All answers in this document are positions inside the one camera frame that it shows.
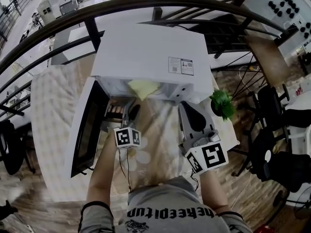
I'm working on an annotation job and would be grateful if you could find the white microwave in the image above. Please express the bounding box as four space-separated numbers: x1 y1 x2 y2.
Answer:
64 22 215 179

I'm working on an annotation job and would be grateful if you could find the straight black railing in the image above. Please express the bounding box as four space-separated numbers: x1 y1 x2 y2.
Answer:
0 0 47 50

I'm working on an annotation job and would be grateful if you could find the black office chair with jacket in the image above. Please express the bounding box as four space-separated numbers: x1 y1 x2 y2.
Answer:
0 119 36 176

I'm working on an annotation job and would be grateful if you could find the table with checkered cloth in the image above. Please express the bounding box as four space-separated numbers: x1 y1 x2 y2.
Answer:
30 54 241 201

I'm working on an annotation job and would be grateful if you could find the white floor cable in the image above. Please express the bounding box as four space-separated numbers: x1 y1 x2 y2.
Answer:
238 64 259 83

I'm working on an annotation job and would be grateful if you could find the black metal staircase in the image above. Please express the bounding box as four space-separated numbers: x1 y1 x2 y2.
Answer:
138 12 253 58

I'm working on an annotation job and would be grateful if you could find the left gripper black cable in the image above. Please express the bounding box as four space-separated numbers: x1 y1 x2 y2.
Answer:
118 146 134 193

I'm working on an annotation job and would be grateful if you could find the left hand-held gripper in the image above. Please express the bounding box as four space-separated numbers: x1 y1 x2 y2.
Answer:
113 98 142 150

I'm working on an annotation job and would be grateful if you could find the curved black metal railing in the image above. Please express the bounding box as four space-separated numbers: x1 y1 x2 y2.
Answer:
0 0 289 117

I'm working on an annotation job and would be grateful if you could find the person's grey printed t-shirt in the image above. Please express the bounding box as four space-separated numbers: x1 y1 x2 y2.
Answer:
78 175 254 233

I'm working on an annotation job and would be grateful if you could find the green potted plant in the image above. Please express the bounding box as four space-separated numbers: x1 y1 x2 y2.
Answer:
208 88 236 123

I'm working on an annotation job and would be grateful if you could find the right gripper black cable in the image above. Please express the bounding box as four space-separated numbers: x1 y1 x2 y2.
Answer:
190 170 200 192

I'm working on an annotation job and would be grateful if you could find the black bag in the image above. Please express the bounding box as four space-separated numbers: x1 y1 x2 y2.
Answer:
249 150 311 194

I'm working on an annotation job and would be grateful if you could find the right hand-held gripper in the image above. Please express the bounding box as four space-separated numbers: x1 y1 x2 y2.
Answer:
178 101 229 175

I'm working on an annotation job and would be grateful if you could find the wooden side table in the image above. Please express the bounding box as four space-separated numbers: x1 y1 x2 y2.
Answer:
230 34 290 99

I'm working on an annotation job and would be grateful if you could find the black armrest office chair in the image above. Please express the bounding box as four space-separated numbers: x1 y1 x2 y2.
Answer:
249 84 293 153

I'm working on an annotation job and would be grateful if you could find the person's right forearm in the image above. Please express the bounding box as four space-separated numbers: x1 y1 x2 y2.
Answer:
198 170 232 214

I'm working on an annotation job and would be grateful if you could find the person's left forearm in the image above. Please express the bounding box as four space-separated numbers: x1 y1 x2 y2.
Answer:
86 135 118 206

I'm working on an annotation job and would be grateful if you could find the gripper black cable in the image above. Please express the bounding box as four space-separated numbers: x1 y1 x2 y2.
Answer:
190 170 200 192
118 146 134 193

